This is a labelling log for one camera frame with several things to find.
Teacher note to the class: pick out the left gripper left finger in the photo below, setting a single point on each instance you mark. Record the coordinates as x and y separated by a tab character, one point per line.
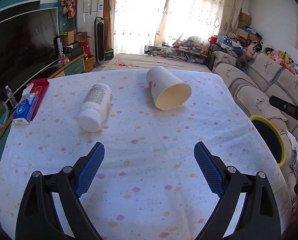
37	217

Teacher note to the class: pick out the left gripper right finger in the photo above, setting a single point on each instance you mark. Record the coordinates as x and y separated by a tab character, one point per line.
259	217

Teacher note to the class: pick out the yellow rimmed trash bin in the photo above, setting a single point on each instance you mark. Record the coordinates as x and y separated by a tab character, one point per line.
271	137

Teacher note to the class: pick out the papers on sofa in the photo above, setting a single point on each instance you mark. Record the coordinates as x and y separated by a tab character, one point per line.
292	152

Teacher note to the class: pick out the beige sofa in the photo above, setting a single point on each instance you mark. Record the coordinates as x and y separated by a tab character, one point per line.
251	91

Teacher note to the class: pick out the plush toy pile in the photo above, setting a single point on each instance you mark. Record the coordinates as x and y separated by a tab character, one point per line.
278	56

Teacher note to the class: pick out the blue tissue pack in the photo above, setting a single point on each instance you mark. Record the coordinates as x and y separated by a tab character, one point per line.
25	108

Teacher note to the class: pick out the cardboard boxes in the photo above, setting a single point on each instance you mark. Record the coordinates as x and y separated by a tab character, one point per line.
244	29

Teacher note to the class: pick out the water bottle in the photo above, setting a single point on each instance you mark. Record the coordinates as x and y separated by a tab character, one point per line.
10	96

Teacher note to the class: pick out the cluttered glass table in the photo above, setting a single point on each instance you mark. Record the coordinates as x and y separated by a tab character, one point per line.
187	54

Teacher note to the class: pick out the white plastic bottle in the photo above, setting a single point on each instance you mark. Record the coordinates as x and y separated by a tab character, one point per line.
95	107

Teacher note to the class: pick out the red box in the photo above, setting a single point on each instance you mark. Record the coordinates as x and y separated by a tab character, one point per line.
39	87

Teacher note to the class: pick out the paper cup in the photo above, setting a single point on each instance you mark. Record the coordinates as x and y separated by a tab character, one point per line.
168	91

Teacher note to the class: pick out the black television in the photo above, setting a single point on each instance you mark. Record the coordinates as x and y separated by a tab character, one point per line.
27	35

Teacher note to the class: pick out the floral bed sheet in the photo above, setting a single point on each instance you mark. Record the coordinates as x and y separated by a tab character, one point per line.
130	61

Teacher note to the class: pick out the black tower fan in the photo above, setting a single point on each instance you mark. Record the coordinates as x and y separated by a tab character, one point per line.
99	39

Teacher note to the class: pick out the artificial flower bunch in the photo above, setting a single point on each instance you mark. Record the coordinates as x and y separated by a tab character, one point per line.
68	7

